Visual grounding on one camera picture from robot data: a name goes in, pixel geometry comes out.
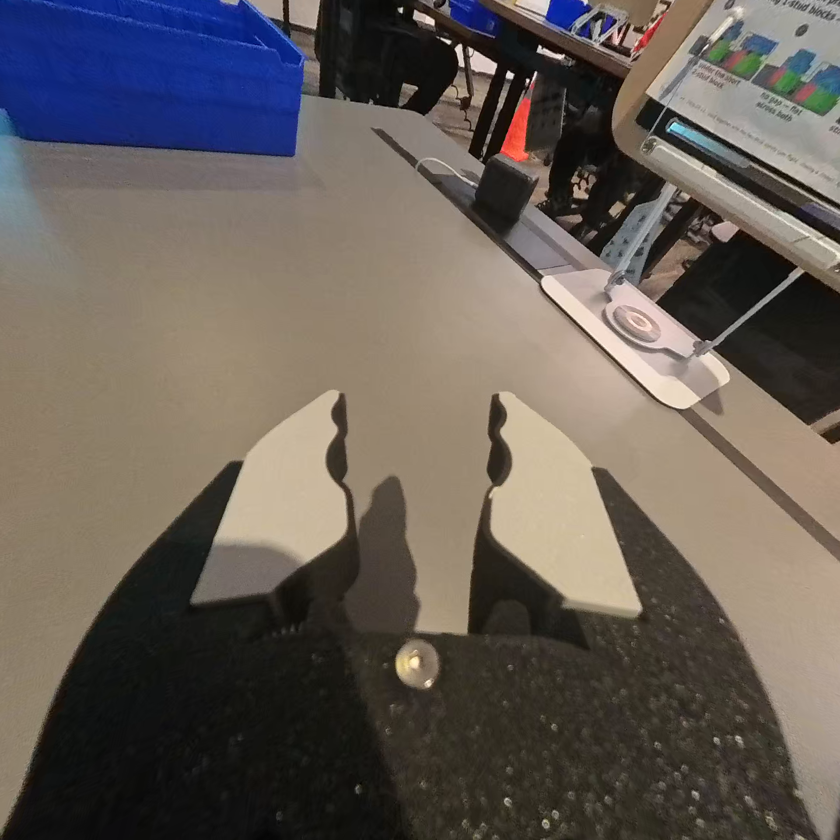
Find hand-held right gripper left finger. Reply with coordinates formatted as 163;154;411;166
190;390;361;608

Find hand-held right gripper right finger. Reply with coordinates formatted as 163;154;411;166
469;392;643;632

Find blue plastic bin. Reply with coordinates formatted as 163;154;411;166
0;0;307;158

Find white document stand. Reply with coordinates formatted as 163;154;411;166
541;0;840;409

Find black office chair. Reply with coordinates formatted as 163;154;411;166
656;226;840;424

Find small printed card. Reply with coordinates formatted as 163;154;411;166
600;200;659;271

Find black power adapter cube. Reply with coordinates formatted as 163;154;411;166
475;154;541;219

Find orange traffic cone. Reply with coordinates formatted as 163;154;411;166
500;71;538;163

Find wooden desk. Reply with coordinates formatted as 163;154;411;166
413;0;634;165

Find printed instruction sheet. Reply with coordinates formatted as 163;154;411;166
646;0;840;206

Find small blue bin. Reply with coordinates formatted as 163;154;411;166
448;0;501;35
546;0;595;30

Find white charger cable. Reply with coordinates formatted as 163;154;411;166
415;157;483;189

